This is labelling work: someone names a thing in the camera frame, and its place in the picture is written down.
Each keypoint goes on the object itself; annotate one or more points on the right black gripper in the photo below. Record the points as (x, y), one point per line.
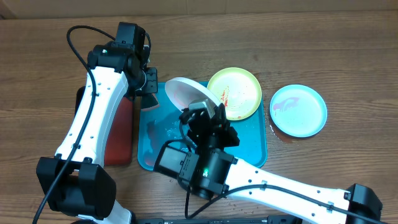
(231, 130)

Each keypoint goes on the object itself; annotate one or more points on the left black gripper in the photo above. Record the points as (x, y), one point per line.
(152, 84)

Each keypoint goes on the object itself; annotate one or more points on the white plate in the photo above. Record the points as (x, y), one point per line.
(183, 91)

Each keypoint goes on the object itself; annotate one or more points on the yellow-green plate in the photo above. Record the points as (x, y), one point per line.
(239, 91)

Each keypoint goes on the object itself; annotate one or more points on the light blue plate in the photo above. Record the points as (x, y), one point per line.
(298, 111)

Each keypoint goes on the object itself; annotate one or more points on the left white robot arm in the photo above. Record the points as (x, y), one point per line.
(73, 180)

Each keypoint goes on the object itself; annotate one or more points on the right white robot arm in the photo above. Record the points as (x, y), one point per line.
(207, 171)

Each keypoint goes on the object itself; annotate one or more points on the teal plastic tray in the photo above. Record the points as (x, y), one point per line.
(162, 124)

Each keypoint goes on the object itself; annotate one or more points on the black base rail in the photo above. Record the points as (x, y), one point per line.
(271, 219)

